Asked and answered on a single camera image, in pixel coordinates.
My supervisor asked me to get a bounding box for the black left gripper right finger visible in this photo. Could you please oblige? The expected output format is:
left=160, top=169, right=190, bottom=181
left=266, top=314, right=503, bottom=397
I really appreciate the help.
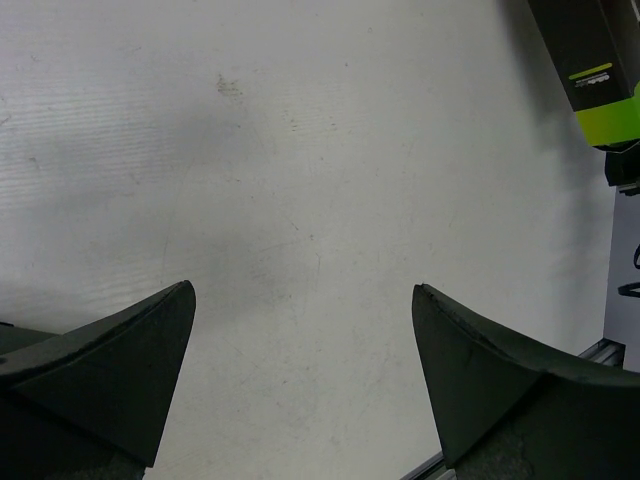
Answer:
left=412, top=285, right=639, bottom=479

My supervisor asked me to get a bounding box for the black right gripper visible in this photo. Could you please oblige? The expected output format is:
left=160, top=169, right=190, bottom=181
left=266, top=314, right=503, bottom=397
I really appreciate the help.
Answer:
left=604, top=141, right=639, bottom=195

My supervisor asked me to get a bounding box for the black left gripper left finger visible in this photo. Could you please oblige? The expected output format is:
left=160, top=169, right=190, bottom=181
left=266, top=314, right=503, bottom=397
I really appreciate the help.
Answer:
left=1, top=281, right=196, bottom=479

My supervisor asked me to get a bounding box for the black green razor box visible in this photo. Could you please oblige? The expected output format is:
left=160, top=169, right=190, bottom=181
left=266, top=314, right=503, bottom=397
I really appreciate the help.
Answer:
left=528, top=0, right=639, bottom=148

